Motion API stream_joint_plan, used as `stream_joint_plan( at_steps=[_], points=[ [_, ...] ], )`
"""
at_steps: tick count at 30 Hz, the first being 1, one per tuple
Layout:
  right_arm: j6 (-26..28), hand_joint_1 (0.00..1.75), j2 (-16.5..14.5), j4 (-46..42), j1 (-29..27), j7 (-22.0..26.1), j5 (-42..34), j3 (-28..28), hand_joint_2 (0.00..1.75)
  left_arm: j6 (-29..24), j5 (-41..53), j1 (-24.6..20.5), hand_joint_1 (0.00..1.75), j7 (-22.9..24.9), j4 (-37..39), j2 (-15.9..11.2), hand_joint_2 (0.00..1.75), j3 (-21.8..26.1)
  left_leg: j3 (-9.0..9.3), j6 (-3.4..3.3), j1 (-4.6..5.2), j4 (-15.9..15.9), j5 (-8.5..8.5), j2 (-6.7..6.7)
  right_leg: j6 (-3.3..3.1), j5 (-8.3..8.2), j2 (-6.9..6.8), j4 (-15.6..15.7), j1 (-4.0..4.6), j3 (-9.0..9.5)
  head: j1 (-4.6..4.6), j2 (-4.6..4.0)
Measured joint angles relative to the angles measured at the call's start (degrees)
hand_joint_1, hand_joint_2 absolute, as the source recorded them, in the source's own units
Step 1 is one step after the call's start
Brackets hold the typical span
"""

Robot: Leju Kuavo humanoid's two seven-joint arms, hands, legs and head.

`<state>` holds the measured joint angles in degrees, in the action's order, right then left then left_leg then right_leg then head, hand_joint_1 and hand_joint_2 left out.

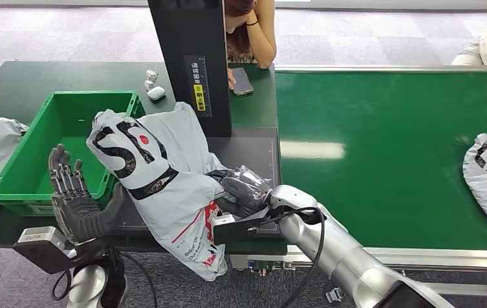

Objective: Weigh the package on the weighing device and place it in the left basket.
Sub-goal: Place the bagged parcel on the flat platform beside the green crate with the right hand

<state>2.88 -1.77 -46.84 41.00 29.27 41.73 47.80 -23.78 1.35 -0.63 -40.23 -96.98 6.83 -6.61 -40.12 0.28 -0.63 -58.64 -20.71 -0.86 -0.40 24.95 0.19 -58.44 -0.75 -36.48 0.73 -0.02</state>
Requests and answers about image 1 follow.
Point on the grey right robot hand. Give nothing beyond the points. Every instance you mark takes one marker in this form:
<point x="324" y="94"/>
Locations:
<point x="245" y="191"/>

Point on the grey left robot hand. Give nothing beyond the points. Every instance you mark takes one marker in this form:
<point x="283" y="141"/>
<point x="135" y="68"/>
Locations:
<point x="77" y="212"/>

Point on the grey courier package red print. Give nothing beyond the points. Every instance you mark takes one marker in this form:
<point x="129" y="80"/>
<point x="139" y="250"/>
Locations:
<point x="171" y="187"/>

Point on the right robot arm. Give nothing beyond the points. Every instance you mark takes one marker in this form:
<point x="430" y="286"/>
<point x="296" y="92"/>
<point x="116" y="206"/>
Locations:
<point x="341" y="255"/>

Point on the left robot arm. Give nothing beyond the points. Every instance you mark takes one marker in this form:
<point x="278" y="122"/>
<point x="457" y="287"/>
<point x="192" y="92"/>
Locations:
<point x="88" y="285"/>

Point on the black weighing platform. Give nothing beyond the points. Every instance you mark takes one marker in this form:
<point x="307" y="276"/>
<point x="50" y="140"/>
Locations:
<point x="251" y="153"/>

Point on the green plastic basket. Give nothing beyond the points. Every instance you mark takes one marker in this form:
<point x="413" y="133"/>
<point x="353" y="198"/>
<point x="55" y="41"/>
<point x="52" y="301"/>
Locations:
<point x="69" y="123"/>

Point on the electronics board under table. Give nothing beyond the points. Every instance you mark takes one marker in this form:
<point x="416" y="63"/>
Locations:
<point x="264" y="267"/>

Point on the grey smartphone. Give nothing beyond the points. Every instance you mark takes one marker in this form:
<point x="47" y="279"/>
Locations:
<point x="242" y="80"/>

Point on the white earbuds case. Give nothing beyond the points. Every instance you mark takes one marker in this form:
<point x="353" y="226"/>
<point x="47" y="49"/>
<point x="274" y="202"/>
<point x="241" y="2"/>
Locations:
<point x="156" y="93"/>

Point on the small metal clamp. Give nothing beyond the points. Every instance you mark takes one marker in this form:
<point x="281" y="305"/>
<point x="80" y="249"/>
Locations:
<point x="335" y="295"/>

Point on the small white earbud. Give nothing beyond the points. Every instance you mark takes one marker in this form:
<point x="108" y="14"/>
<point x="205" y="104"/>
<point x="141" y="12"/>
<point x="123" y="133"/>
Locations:
<point x="152" y="75"/>
<point x="149" y="85"/>

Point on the black scanner column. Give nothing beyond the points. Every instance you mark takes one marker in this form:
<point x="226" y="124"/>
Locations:
<point x="188" y="38"/>

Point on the person's wrist band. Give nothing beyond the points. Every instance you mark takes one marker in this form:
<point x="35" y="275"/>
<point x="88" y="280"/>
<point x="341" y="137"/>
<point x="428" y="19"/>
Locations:
<point x="251" y="23"/>

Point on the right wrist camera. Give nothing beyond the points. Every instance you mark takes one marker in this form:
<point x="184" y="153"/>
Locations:
<point x="239" y="229"/>

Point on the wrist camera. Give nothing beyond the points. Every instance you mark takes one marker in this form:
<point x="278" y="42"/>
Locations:
<point x="239" y="229"/>
<point x="41" y="242"/>

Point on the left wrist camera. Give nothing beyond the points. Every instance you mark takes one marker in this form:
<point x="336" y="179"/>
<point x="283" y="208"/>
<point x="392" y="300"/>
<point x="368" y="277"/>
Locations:
<point x="41" y="242"/>

